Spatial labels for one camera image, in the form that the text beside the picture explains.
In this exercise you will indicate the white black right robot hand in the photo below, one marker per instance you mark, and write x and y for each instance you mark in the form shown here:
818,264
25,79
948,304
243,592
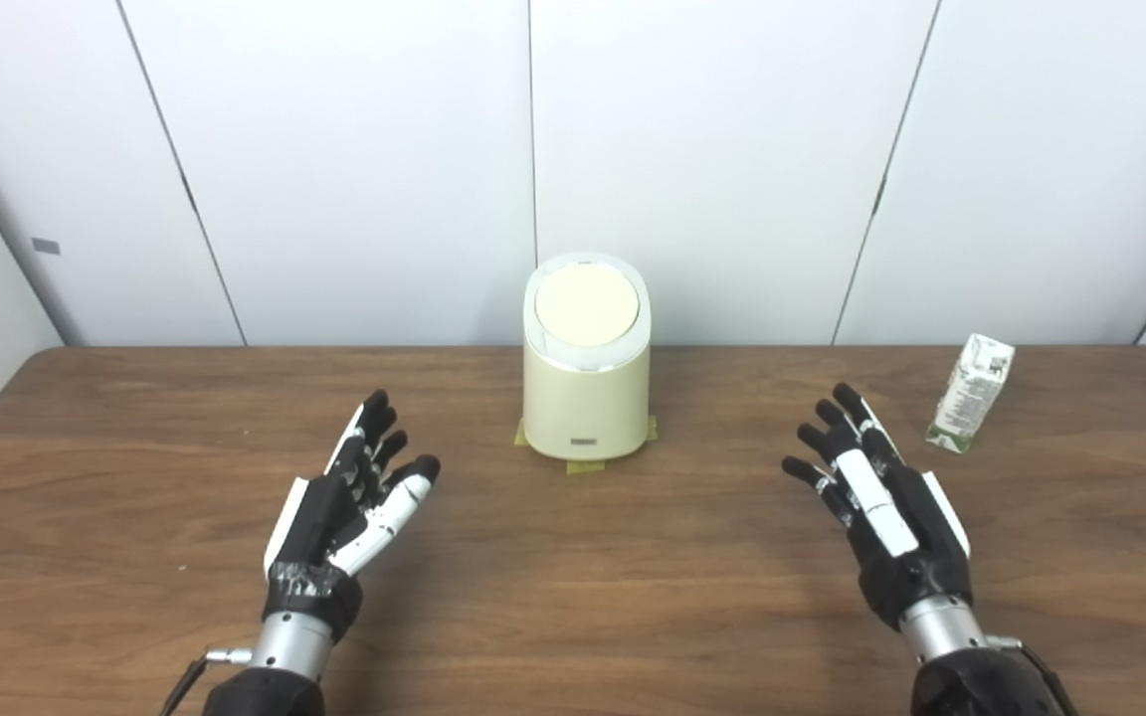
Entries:
906,517

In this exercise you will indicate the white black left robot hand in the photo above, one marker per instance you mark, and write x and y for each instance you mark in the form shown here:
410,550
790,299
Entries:
319,517

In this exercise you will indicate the white green milk carton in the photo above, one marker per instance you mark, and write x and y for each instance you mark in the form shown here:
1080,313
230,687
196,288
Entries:
971,393

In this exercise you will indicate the cream round bin lid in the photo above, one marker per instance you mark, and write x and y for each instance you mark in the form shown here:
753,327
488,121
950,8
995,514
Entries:
587,304

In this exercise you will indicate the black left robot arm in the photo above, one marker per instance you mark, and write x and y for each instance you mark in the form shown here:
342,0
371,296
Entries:
285,656

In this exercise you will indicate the cream-colored round bin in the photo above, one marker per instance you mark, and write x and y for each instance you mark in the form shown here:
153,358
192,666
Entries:
585,398

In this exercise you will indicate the grey wall sticker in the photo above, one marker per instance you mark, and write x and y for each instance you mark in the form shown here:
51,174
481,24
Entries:
46,246

